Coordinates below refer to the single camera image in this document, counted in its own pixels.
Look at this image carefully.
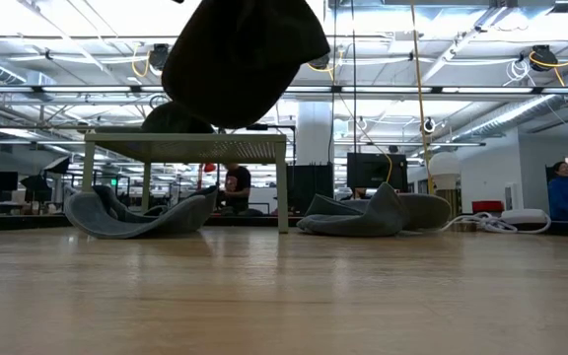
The black softbox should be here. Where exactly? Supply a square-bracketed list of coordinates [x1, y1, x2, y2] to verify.
[20, 173, 54, 204]

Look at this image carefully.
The blue-grey cap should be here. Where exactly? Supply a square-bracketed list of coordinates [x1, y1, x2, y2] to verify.
[63, 183, 219, 241]

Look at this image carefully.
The light grey cap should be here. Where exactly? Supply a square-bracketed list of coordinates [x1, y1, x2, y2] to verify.
[296, 181, 454, 239]

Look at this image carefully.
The white power adapter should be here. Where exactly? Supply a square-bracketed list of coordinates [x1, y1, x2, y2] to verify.
[499, 208, 551, 226]

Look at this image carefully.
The green perforated metal shelf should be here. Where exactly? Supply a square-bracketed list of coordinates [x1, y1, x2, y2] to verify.
[80, 130, 290, 235]

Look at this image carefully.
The black hanging cable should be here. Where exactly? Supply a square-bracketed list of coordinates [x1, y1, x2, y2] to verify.
[330, 0, 338, 167]
[350, 0, 358, 155]

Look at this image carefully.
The dark charcoal cap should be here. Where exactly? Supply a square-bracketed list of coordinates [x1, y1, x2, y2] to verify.
[140, 101, 216, 135]
[160, 0, 332, 130]

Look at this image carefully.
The black ceiling cable reel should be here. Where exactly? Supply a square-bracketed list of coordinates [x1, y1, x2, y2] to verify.
[529, 43, 559, 73]
[147, 42, 172, 71]
[308, 52, 332, 71]

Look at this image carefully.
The black cabinet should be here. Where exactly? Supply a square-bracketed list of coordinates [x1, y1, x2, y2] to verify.
[286, 164, 336, 217]

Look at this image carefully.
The yellow hanging cable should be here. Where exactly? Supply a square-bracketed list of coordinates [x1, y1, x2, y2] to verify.
[408, 0, 436, 196]

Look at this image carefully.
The long ceiling light strip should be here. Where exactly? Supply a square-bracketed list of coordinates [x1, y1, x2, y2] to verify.
[0, 84, 568, 96]

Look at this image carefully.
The thin yellow cable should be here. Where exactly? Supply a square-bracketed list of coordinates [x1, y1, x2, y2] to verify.
[335, 93, 394, 184]

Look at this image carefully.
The white standing appliance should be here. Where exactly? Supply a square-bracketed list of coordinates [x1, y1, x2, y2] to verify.
[503, 181, 525, 212]

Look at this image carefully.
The white lamp cable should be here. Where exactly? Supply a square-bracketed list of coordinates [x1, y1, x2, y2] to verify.
[436, 211, 554, 236]

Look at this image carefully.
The red box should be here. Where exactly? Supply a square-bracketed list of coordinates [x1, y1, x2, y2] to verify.
[470, 199, 505, 215]

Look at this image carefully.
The red articulated lamp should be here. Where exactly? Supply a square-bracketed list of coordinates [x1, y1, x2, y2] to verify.
[196, 162, 218, 191]

